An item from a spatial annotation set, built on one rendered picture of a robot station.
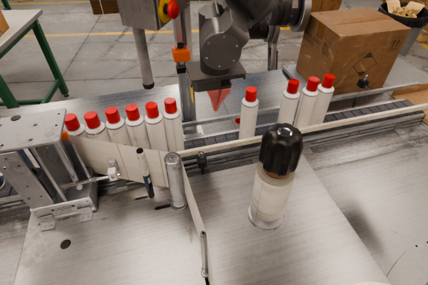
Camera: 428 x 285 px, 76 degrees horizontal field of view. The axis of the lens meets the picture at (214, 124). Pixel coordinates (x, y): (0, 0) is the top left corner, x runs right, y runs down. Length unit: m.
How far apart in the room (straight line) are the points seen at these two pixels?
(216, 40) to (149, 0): 0.28
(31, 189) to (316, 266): 0.67
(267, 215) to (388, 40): 0.85
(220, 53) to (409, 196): 0.79
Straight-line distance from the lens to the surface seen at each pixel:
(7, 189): 0.99
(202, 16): 0.46
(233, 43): 0.39
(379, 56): 1.30
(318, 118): 1.00
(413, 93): 1.50
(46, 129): 0.68
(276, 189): 0.61
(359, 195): 0.96
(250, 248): 0.73
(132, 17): 0.68
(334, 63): 1.18
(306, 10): 1.22
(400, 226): 0.95
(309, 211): 0.81
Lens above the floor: 1.54
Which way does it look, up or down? 42 degrees down
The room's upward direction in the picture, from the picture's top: straight up
